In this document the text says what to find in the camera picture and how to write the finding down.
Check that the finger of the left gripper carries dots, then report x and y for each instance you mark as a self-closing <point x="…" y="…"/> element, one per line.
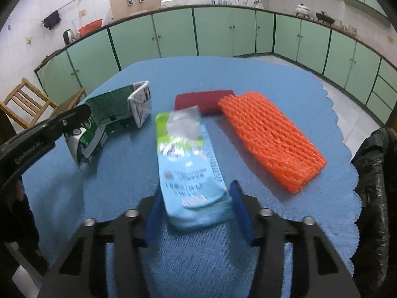
<point x="23" y="150"/>

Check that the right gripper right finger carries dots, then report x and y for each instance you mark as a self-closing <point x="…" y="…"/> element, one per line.
<point x="317" y="269"/>

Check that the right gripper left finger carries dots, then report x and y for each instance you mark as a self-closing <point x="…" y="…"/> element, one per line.
<point x="80" y="269"/>

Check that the green milk carton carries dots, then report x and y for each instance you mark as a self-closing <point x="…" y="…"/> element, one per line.
<point x="110" y="112"/>

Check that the light blue snack packet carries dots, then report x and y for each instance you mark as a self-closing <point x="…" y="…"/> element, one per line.
<point x="193" y="189"/>

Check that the black trash bin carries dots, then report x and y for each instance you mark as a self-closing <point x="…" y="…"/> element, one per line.
<point x="375" y="258"/>

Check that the green lower kitchen cabinets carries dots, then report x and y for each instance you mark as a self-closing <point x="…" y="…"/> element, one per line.
<point x="354" y="67"/>

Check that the wooden chair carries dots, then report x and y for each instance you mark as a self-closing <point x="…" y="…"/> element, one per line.
<point x="35" y="103"/>

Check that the steel electric kettle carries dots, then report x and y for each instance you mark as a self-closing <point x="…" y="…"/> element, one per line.
<point x="69" y="37"/>

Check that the dark hanging towel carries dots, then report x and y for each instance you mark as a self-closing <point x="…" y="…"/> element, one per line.
<point x="52" y="20"/>

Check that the red plastic basin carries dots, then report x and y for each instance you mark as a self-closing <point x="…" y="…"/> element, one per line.
<point x="90" y="27"/>

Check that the cardboard box on counter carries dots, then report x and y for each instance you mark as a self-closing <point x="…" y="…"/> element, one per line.
<point x="125" y="8"/>

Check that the dark red sponge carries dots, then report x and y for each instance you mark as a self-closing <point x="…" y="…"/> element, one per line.
<point x="207" y="102"/>

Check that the black wok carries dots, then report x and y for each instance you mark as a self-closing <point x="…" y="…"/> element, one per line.
<point x="324" y="18"/>

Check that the white cooking pot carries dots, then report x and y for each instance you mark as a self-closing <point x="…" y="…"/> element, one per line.
<point x="302" y="10"/>

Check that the wall towel rail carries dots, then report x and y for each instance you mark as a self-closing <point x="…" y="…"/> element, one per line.
<point x="67" y="4"/>

